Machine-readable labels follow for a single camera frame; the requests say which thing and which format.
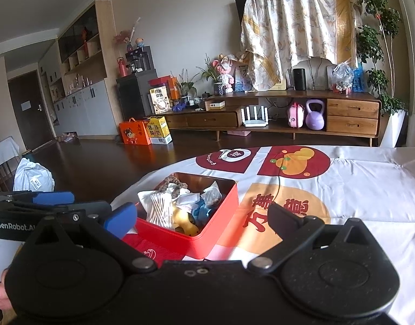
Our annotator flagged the blue glove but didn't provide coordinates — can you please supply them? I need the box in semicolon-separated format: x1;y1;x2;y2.
192;200;217;228

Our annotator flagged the white planter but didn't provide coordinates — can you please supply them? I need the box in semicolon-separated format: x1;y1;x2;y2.
378;108;410;148

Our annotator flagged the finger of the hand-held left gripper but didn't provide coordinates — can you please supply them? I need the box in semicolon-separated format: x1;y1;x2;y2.
0;191;76;207
25;201;112;225

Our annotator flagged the yellow rubber toy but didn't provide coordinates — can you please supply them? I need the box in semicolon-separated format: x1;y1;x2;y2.
172;206;200;238

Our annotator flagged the floral cloth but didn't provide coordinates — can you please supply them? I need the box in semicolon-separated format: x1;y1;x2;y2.
239;0;363;93

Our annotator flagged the wooden TV stand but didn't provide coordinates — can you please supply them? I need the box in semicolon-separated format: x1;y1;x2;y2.
163;90;383;148

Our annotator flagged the small green plant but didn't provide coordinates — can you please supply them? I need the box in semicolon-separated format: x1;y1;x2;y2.
172;69;198;104

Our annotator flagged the thin black cable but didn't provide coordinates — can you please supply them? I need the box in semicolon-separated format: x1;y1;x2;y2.
273;167;283;208

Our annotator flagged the vase of dried flowers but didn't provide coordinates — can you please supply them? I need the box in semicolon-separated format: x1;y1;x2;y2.
114;17;142;53

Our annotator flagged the black cabinet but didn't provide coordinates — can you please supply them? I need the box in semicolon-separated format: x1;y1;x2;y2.
116;69;159;123

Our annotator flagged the pink plush doll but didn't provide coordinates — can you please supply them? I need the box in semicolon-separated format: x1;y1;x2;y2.
212;53;241;94

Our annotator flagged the clear plastic bag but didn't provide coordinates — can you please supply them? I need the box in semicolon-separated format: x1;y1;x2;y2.
331;61;356;94

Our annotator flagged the yellow carton with handle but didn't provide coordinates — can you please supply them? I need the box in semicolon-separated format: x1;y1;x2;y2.
147;116;173;145

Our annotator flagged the tall potted tree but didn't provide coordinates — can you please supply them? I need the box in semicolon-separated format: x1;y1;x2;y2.
356;0;410;116

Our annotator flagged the red gift box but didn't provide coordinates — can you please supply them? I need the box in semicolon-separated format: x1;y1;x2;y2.
148;76;171;90

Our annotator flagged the blue bottle pack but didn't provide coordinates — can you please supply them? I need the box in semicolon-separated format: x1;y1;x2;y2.
352;67;366;93

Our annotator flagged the white router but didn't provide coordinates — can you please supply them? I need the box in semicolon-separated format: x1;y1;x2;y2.
241;106;270;128

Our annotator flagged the brown door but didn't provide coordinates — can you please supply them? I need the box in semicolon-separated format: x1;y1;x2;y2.
8;69;47;150

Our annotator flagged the pink small case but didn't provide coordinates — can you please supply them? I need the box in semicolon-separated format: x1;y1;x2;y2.
287;101;306;129

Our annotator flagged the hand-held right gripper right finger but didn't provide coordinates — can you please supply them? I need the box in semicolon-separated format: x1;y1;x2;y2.
246;203;386;274

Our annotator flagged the plant in patterned pot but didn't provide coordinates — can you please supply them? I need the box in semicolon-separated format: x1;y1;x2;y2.
197;54;225;96

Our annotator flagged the blue printed box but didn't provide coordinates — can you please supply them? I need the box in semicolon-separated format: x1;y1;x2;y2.
234;64;251;92

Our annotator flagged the pair of shoes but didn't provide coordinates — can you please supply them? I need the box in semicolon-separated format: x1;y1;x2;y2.
57;131;80;143

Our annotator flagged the black television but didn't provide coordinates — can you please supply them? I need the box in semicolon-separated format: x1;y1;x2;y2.
235;0;249;25

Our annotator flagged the purple kettlebell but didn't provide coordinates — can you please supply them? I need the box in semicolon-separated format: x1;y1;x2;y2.
305;99;327;131

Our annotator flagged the cream gift box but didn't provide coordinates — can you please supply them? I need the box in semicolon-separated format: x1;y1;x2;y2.
149;87;171;115

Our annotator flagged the chair with white cover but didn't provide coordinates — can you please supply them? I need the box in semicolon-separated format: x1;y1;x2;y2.
0;136;24;190

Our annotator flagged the orange gift box with handle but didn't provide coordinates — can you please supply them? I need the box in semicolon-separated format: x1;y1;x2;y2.
119;118;153;146

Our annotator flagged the white plastic bag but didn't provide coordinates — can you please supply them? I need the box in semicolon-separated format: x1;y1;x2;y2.
13;157;55;192

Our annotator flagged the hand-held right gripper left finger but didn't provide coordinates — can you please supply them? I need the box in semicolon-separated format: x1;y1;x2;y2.
26;202;159;275

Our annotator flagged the standing air conditioner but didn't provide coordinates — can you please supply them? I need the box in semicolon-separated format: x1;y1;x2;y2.
394;0;415;147

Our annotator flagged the black speaker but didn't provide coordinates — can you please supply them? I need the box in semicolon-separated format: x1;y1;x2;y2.
292;68;306;91

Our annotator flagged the wooden wall cabinet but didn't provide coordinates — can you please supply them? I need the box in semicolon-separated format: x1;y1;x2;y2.
38;0;119;138

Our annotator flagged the black water dispenser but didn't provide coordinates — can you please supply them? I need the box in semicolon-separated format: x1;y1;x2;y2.
125;45;154;77

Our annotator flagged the orange tall box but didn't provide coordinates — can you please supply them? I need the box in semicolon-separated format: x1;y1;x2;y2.
167;77;180;101

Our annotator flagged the red tin box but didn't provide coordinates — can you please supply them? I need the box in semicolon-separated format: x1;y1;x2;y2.
134;171;241;260

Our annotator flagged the bag of cotton swabs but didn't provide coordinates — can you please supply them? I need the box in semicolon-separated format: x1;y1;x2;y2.
138;191;176;231

